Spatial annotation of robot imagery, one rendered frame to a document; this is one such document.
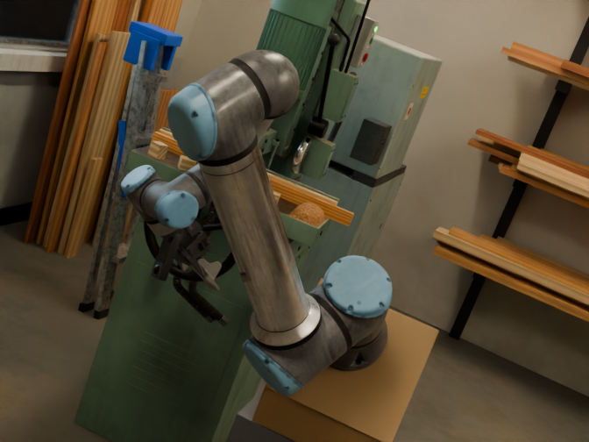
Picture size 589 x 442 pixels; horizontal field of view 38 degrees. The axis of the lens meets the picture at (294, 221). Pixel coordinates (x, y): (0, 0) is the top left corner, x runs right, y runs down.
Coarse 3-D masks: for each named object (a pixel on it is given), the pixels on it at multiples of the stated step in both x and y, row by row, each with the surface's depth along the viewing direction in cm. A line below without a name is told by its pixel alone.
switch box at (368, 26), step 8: (360, 16) 274; (368, 24) 273; (376, 24) 278; (352, 32) 275; (360, 32) 274; (368, 32) 274; (352, 40) 276; (360, 40) 275; (368, 40) 276; (344, 48) 277; (360, 48) 275; (368, 48) 282; (352, 56) 276; (360, 56) 276; (352, 64) 277; (360, 64) 280
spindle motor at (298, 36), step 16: (288, 0) 242; (304, 0) 241; (320, 0) 242; (336, 0) 248; (272, 16) 247; (288, 16) 243; (304, 16) 243; (320, 16) 244; (272, 32) 247; (288, 32) 244; (304, 32) 245; (320, 32) 247; (272, 48) 246; (288, 48) 245; (304, 48) 246; (304, 64) 249; (304, 80) 252
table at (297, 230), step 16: (128, 160) 254; (144, 160) 253; (160, 160) 253; (176, 160) 260; (160, 176) 253; (176, 176) 251; (208, 208) 241; (288, 208) 254; (288, 224) 246; (304, 224) 245; (304, 240) 246
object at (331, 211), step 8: (160, 136) 267; (168, 144) 267; (176, 144) 266; (176, 152) 267; (272, 184) 261; (280, 184) 261; (280, 192) 261; (288, 192) 260; (296, 192) 260; (288, 200) 261; (296, 200) 260; (304, 200) 260; (312, 200) 259; (320, 200) 259; (328, 208) 258; (336, 208) 258; (328, 216) 259; (336, 216) 258; (344, 216) 258; (352, 216) 257; (344, 224) 258
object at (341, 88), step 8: (336, 72) 269; (336, 80) 269; (344, 80) 268; (352, 80) 268; (328, 88) 270; (336, 88) 269; (344, 88) 269; (352, 88) 270; (328, 96) 271; (336, 96) 270; (344, 96) 269; (328, 104) 271; (336, 104) 270; (344, 104) 270; (328, 112) 271; (336, 112) 271; (344, 112) 274; (336, 120) 271
